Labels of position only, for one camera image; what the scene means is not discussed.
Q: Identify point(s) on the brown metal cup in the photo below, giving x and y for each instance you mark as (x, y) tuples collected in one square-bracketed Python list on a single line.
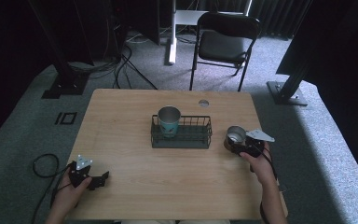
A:
[(234, 137)]

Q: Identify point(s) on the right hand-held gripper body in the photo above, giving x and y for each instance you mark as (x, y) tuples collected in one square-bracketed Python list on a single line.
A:
[(256, 143)]

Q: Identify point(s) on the person's right hand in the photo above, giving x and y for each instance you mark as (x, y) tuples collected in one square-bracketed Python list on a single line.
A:
[(261, 169)]

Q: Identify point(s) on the black folding chair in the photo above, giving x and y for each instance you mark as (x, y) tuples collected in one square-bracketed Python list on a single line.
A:
[(223, 43)]

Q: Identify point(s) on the dark curtain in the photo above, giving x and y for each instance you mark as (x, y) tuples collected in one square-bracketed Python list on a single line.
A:
[(276, 15)]

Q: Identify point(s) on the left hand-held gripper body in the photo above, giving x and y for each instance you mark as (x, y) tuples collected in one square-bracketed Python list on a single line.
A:
[(80, 172)]

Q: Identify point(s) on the black metal stand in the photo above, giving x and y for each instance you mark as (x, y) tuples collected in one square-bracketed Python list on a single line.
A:
[(63, 77), (287, 90)]

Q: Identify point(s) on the person's left hand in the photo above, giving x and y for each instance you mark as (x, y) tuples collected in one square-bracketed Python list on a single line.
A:
[(66, 194)]

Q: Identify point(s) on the grey table grommet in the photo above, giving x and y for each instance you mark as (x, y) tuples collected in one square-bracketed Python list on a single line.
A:
[(203, 103)]

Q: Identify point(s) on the teal metal cup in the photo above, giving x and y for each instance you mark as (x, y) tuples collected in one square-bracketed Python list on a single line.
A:
[(168, 124)]

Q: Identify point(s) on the black cabinet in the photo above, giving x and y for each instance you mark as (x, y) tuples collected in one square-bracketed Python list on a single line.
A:
[(136, 18)]

